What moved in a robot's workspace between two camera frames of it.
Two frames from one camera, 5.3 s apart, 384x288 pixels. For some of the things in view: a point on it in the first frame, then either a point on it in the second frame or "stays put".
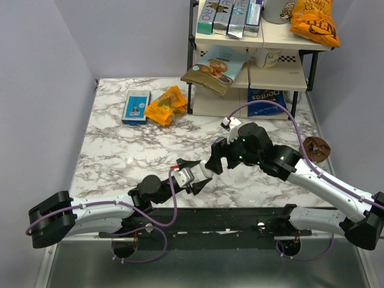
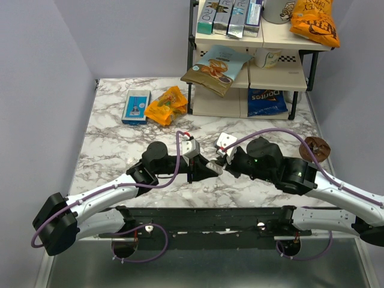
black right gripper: x=218 y=149 to x=229 y=167
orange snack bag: x=169 y=104 stays put
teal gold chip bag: x=217 y=69 stays put
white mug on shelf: x=267 y=57 stays put
